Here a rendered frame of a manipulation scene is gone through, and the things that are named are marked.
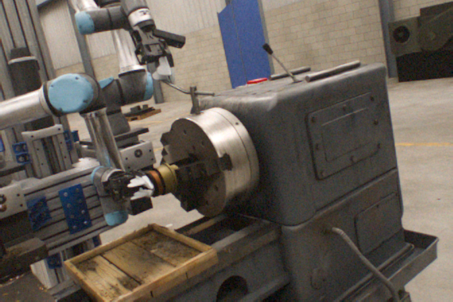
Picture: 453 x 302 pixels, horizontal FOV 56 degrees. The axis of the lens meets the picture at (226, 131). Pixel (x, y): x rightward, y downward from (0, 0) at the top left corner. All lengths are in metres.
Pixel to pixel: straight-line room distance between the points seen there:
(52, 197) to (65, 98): 0.49
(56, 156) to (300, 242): 1.04
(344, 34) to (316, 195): 10.88
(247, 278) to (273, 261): 0.10
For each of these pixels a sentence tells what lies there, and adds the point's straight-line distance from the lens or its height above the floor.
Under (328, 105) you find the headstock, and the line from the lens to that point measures 1.38.
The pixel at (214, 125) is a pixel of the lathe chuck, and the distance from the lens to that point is 1.21.
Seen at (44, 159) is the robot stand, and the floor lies 1.13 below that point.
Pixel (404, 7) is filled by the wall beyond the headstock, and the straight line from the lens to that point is 11.46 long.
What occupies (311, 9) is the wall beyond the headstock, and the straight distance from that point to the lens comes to 12.58.
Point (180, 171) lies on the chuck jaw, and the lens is 1.20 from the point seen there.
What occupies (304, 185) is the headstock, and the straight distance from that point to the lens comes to 1.29.
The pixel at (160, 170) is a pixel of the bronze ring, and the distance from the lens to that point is 1.21.
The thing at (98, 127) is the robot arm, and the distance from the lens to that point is 1.53.
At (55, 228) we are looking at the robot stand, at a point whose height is 0.89.
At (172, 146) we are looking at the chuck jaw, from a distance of 1.30.
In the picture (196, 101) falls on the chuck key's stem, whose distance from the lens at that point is 1.26.
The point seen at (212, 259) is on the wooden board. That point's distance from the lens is 1.17.
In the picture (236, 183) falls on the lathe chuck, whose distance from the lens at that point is 1.20.
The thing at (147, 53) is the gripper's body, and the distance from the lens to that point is 1.36.
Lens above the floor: 1.39
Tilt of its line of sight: 10 degrees down
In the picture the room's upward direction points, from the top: 12 degrees counter-clockwise
